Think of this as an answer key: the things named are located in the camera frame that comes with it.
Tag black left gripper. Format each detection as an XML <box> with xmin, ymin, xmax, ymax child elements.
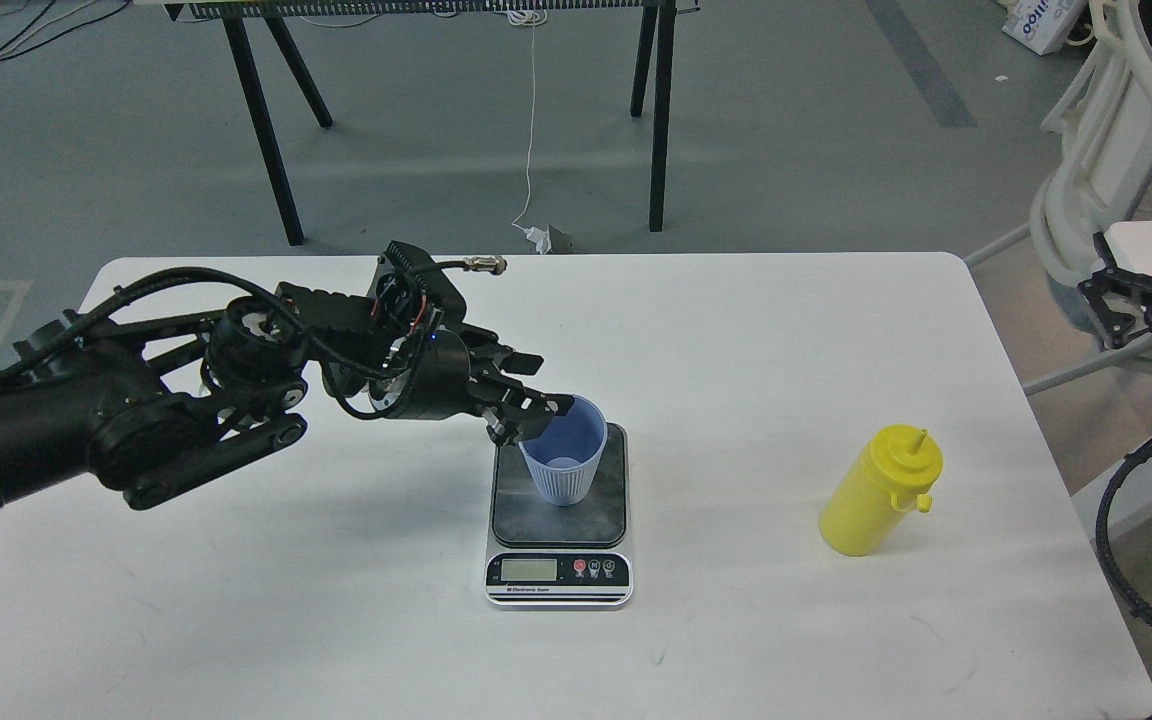
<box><xmin>367</xmin><ymin>325</ymin><xmax>575</xmax><ymax>447</ymax></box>

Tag blue ribbed plastic cup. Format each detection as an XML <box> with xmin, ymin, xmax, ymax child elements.
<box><xmin>520</xmin><ymin>395</ymin><xmax>611</xmax><ymax>507</ymax></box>

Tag yellow squeeze seasoning bottle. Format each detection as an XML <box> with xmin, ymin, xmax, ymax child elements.
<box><xmin>818</xmin><ymin>424</ymin><xmax>945</xmax><ymax>558</ymax></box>

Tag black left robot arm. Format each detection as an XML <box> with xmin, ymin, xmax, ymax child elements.
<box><xmin>0</xmin><ymin>258</ymin><xmax>575</xmax><ymax>510</ymax></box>

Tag digital kitchen scale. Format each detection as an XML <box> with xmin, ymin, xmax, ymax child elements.
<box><xmin>484</xmin><ymin>423</ymin><xmax>635</xmax><ymax>609</ymax></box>

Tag white power adapter on floor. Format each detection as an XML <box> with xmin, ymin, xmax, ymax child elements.
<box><xmin>524</xmin><ymin>225</ymin><xmax>575</xmax><ymax>255</ymax></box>

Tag white printed box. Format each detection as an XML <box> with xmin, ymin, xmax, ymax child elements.
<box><xmin>1001</xmin><ymin>0</ymin><xmax>1089</xmax><ymax>56</ymax></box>

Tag black trestle table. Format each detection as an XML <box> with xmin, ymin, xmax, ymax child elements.
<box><xmin>164</xmin><ymin>0</ymin><xmax>682</xmax><ymax>247</ymax></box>

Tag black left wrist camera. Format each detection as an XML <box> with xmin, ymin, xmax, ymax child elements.
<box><xmin>367</xmin><ymin>241</ymin><xmax>508</xmax><ymax>334</ymax></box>

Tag white hanging cable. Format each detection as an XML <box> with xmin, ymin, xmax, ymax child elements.
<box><xmin>508</xmin><ymin>8</ymin><xmax>551</xmax><ymax>241</ymax></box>

